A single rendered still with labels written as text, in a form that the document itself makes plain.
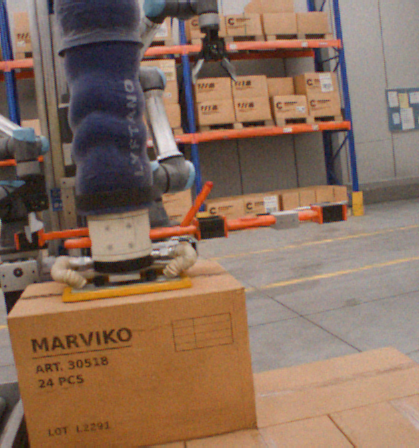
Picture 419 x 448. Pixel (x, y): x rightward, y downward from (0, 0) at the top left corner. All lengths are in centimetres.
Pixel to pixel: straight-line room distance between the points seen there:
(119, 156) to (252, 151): 912
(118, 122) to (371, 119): 1031
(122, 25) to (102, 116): 25
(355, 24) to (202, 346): 1064
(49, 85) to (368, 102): 977
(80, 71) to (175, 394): 87
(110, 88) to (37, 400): 82
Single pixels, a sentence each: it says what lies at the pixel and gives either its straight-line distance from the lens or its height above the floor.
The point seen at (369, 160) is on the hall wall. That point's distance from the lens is 1158.
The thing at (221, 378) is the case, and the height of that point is 71.
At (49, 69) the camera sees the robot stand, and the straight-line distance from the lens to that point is 230.
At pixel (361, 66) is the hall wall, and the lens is 1168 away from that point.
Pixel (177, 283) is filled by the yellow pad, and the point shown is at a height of 96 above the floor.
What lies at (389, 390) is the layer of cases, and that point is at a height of 54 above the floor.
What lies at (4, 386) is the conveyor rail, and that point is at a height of 58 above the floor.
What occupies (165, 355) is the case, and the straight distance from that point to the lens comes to 146.
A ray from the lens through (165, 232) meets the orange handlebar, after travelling 158.
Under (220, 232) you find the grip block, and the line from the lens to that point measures 157.
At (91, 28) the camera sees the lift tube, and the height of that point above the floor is 164.
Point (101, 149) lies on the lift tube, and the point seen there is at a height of 132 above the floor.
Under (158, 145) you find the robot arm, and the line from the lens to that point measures 223.
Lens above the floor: 128
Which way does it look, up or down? 7 degrees down
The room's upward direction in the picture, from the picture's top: 6 degrees counter-clockwise
